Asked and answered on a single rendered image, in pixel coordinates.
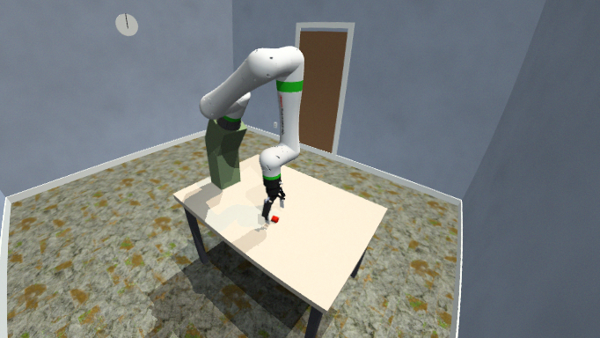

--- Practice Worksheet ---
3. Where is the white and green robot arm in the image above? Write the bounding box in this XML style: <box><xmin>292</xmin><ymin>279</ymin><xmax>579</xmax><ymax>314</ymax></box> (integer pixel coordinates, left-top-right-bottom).
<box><xmin>200</xmin><ymin>47</ymin><xmax>304</xmax><ymax>188</ymax></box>

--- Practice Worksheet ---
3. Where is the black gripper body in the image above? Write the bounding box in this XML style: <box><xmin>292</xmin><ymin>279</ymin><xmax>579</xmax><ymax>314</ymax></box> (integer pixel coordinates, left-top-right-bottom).
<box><xmin>266</xmin><ymin>187</ymin><xmax>281</xmax><ymax>201</ymax></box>

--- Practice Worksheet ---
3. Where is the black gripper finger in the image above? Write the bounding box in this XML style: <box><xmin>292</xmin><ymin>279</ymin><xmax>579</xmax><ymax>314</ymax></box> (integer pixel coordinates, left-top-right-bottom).
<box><xmin>276</xmin><ymin>187</ymin><xmax>286</xmax><ymax>209</ymax></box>
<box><xmin>262</xmin><ymin>196</ymin><xmax>275</xmax><ymax>224</ymax></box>

